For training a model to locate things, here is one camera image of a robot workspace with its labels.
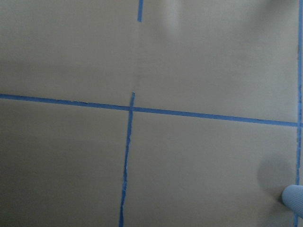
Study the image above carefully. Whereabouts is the light blue ribbed cup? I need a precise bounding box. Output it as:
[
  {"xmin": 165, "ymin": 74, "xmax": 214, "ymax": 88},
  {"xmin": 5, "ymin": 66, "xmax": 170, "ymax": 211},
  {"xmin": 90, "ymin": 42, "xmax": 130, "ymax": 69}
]
[{"xmin": 282, "ymin": 185, "xmax": 303, "ymax": 218}]

